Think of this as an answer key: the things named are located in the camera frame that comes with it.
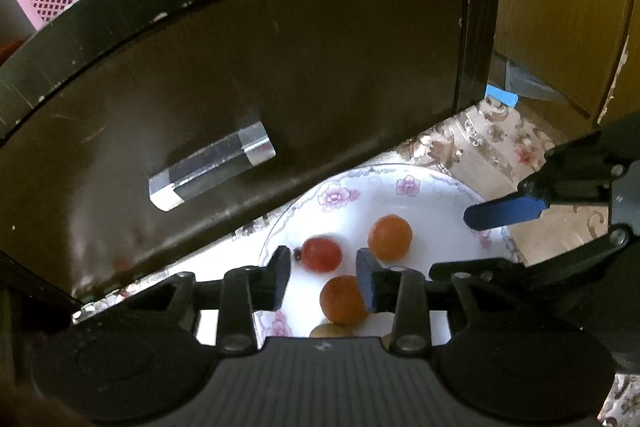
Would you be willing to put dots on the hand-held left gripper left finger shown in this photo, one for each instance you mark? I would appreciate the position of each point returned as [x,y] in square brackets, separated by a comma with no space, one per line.
[277,279]

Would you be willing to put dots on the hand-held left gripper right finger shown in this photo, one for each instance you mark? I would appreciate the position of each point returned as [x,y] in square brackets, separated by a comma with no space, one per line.
[365,279]

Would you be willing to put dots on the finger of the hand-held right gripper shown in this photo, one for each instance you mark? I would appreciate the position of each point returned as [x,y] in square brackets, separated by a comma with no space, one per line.
[500,211]
[480,268]

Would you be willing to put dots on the orange tangerine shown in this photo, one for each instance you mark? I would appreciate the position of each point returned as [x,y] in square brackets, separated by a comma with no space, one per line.
[390,237]
[342,299]

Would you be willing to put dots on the red tomato with stem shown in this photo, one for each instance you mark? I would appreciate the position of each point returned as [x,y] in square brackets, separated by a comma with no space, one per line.
[321,254]

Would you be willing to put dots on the white floral plate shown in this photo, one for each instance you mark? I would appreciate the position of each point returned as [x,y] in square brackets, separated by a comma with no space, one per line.
[430,227]

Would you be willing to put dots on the beige floral tablecloth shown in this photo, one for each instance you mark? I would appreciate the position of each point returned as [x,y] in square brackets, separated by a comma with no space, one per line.
[500,132]

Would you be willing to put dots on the blue tape piece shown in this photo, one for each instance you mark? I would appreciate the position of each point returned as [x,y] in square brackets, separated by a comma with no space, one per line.
[501,96]

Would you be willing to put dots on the dark wooden cabinet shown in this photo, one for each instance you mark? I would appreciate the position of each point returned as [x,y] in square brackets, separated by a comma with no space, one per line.
[250,57]

